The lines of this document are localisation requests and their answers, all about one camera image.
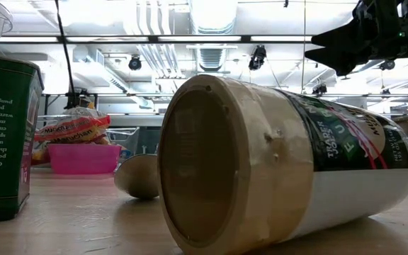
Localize dark label gold spice jar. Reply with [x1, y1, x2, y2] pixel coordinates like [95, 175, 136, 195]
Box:
[113, 152, 161, 199]

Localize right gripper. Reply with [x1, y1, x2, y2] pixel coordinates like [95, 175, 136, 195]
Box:
[305, 0, 402, 77]

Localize pink plastic bowl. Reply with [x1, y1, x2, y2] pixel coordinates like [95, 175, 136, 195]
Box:
[47, 143, 123, 175]

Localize green pepper tin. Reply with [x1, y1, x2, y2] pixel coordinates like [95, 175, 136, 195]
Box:
[0, 50, 45, 224]

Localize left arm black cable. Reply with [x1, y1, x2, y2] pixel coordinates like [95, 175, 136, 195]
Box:
[53, 0, 81, 110]

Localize overhead light bar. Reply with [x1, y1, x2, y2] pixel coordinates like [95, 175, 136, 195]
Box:
[0, 34, 313, 44]

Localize orange ramen packet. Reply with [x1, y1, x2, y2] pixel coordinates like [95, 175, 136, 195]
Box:
[35, 106, 112, 142]

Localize yellow ramen packet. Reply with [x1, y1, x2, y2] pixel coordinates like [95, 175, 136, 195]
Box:
[50, 129, 110, 145]

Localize black ceiling spotlight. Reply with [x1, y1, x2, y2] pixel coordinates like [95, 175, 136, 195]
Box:
[128, 55, 142, 71]
[312, 83, 329, 96]
[248, 45, 267, 71]

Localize small clear plastic container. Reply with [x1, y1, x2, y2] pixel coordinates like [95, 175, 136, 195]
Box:
[33, 113, 141, 160]

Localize furikake glass jar dark label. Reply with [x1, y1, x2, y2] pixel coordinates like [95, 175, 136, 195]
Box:
[157, 73, 408, 255]

